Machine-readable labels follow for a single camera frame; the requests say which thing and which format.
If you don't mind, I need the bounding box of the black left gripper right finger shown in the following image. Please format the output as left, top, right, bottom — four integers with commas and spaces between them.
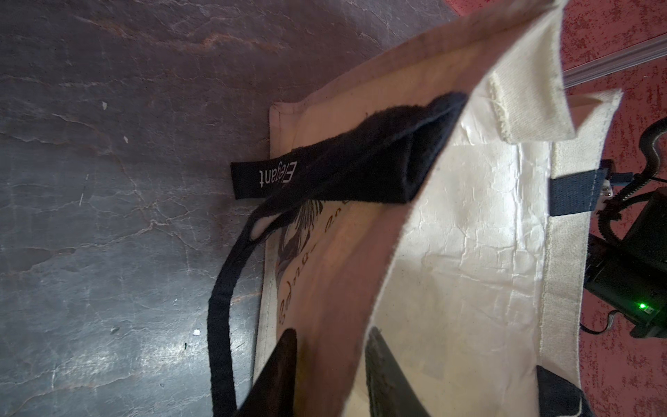
365, 327, 429, 417

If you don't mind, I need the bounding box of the cream canvas tote bag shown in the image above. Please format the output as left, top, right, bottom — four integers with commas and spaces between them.
207, 1, 621, 416

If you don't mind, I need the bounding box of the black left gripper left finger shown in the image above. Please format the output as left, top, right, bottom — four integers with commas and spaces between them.
236, 328, 297, 417

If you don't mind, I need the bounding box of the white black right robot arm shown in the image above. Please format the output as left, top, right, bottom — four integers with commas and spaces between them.
580, 118, 666, 339

